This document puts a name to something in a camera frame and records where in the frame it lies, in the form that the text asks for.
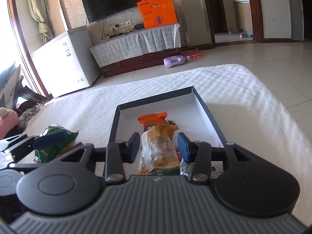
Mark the beige tied curtain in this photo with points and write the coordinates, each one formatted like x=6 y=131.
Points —
x=39 y=12

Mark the TV cabinet with lace cloth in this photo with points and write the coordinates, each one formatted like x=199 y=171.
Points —
x=137 y=50

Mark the green snack bag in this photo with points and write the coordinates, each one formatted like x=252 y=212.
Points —
x=48 y=154

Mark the orange gift box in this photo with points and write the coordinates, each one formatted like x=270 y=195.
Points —
x=157 y=13

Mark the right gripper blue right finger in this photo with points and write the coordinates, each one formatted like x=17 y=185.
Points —
x=186 y=148

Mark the floral dark blanket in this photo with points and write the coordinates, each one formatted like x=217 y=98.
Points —
x=28 y=115

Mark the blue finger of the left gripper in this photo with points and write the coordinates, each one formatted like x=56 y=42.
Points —
x=42 y=142

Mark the beige pastry packet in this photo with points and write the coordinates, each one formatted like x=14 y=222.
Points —
x=158 y=153

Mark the pink plush hat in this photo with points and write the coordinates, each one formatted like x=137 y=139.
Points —
x=9 y=119

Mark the orange-red snack packet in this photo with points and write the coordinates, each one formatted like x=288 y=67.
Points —
x=152 y=119

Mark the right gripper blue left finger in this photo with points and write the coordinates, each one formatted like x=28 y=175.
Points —
x=132 y=147

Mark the clear candy packet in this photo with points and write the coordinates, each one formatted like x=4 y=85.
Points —
x=199 y=171

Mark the red floor mat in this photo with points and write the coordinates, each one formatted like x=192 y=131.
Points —
x=191 y=52

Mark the purple detergent bottle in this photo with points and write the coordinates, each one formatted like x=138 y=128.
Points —
x=169 y=62

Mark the brown pastry packet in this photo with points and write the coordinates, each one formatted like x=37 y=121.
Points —
x=70 y=147

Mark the small round wrapped candy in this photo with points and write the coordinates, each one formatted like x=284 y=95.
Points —
x=170 y=122

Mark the white chest freezer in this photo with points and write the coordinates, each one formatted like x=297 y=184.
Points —
x=65 y=64

